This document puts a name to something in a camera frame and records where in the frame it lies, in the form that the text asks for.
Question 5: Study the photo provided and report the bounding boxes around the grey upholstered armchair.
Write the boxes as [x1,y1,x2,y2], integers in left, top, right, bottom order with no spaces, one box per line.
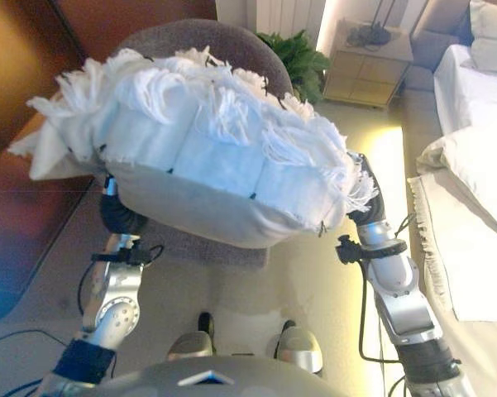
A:
[117,18,294,270]

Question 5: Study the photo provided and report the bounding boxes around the thin floor cable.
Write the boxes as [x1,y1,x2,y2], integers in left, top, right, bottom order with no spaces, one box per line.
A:
[0,328,67,347]

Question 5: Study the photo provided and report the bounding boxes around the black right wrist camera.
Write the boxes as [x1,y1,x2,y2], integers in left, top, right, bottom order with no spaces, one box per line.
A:
[335,234,363,264]

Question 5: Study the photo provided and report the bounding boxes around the white bed mattress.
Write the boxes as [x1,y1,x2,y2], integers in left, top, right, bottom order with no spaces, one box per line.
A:
[432,43,497,136]

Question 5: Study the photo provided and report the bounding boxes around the cream fringed cushion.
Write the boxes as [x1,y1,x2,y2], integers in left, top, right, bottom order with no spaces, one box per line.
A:
[7,45,377,249]

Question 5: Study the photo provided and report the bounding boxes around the silver robot right leg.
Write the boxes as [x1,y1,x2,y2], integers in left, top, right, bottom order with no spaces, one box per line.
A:
[265,319,324,373]

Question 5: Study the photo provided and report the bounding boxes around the black table lamp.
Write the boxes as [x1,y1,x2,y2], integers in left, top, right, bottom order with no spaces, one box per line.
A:
[346,0,394,47]

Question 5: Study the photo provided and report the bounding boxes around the tufted beige headboard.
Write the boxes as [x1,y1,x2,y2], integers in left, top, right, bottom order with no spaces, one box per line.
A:
[413,0,472,46]

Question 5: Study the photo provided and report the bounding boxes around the wooden nightstand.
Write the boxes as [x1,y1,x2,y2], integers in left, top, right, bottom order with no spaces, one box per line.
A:
[322,22,414,109]

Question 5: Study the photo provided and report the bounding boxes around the large beige pillow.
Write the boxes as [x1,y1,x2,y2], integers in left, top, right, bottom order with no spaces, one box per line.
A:
[469,0,497,74]

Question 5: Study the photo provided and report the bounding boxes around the brown wooden wardrobe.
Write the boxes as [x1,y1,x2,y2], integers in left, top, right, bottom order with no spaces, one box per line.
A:
[0,0,218,323]

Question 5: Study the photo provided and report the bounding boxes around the silver robot leg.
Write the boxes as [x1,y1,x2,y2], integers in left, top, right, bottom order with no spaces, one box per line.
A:
[167,312,215,361]
[265,319,324,373]

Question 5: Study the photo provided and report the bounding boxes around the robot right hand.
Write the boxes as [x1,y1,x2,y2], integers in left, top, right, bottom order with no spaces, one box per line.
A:
[346,151,388,227]

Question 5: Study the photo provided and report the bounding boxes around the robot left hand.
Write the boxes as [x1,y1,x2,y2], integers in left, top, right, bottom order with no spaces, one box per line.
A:
[99,175,149,237]

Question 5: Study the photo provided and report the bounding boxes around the silver robot left leg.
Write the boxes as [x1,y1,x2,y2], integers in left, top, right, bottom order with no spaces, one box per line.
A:
[167,312,215,361]

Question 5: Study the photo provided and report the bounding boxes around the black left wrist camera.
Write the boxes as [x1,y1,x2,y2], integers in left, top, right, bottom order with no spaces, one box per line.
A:
[91,242,152,268]

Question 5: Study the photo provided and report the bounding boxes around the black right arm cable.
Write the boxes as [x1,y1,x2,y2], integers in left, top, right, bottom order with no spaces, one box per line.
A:
[357,213,414,397]

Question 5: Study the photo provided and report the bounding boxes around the green potted plant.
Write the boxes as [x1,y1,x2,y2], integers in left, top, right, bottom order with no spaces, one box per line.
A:
[256,29,332,104]

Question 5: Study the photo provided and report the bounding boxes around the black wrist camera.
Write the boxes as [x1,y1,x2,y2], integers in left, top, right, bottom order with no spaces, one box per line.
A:
[335,234,363,264]
[91,242,152,268]

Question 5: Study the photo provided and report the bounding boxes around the grey robot torso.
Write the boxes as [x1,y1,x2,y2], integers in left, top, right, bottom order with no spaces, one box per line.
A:
[107,354,348,397]

